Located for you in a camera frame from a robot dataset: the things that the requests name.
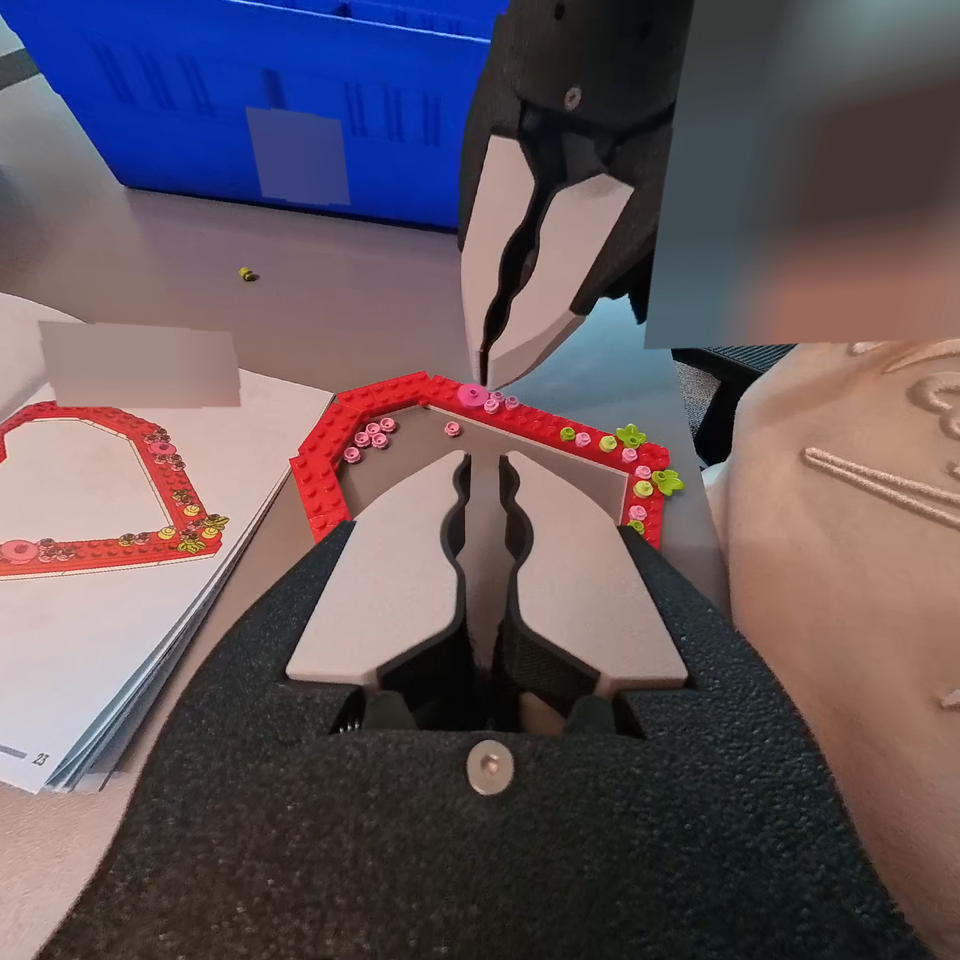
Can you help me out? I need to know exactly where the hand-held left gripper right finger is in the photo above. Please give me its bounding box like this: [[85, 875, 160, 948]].
[[498, 450, 690, 695]]

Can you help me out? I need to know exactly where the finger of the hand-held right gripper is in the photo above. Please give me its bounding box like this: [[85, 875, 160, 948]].
[[459, 135, 540, 384], [487, 174, 635, 387]]

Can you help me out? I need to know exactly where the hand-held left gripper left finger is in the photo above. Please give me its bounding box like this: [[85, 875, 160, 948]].
[[285, 450, 470, 687]]

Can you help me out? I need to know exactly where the red brick heart frame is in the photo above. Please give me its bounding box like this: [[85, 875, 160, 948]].
[[288, 371, 671, 552]]

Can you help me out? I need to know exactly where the instruction booklet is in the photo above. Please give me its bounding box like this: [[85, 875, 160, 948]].
[[0, 292, 335, 796]]

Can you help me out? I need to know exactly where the grey desk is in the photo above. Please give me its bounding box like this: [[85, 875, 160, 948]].
[[0, 15, 732, 960]]

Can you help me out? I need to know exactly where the black mesh office chair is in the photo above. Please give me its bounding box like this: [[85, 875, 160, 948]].
[[671, 343, 796, 470]]

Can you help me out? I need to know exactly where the person's light clothing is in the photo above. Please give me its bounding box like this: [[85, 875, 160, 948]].
[[705, 341, 960, 960]]

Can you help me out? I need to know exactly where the blue plastic bin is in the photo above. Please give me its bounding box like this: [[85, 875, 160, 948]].
[[22, 0, 511, 230]]

